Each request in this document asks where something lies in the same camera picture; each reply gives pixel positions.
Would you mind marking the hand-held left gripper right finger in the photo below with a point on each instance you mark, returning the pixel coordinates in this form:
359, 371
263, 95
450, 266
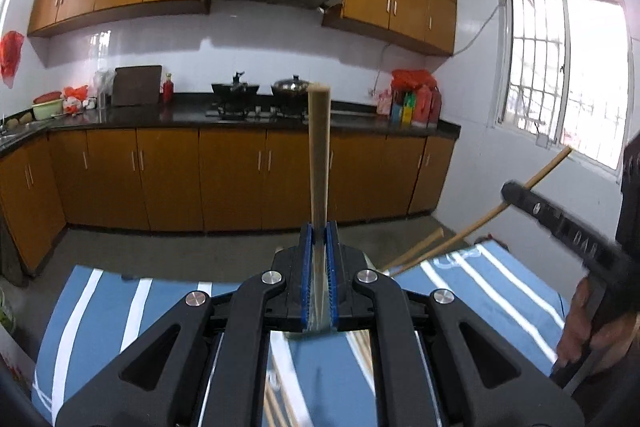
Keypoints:
332, 277

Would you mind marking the clear plastic cups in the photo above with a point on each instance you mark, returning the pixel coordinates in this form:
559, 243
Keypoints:
104, 89

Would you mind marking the black kitchen countertop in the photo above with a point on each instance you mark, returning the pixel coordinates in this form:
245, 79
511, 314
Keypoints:
150, 114

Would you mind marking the red plastic bag over bottles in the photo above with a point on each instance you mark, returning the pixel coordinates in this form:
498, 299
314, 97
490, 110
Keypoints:
412, 79

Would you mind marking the gas stove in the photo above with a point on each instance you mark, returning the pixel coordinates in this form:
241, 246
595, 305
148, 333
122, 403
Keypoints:
240, 111

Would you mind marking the person's right hand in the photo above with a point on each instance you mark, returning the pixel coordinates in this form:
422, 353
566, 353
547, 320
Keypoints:
572, 327

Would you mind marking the dark wooden cutting board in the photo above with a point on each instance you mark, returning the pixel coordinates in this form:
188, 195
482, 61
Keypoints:
136, 86

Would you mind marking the wooden base cabinets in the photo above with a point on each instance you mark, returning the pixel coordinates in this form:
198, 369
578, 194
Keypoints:
165, 177

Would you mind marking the red bottle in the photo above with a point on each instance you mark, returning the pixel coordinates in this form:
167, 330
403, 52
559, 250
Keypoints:
168, 91

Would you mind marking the dark green cloth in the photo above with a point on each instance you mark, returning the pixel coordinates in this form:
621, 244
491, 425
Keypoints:
10, 252

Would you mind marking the red plastic bag on wall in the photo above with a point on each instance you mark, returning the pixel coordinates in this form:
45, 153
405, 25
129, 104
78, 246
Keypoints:
11, 54

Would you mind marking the steel pot with lid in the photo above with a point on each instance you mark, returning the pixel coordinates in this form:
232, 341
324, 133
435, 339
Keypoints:
289, 87

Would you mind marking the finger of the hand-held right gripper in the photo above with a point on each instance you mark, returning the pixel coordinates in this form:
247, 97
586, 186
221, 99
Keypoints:
550, 219

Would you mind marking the green basin with red lid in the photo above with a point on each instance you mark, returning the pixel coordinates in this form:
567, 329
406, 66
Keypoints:
47, 108

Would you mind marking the barred window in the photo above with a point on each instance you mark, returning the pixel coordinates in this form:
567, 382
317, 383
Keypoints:
560, 72

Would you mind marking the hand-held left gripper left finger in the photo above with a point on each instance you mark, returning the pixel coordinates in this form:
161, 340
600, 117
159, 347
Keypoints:
306, 277

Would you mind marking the red white plastic bag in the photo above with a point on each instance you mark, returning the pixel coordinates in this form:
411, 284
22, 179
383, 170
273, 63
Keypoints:
75, 97

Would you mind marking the black wok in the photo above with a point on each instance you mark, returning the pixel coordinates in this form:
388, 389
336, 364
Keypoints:
235, 88

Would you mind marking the group of condiment bottles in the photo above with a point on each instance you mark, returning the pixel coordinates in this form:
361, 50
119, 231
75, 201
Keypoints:
425, 107

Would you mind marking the blue white striped tablecloth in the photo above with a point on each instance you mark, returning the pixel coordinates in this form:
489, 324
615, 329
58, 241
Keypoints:
100, 307

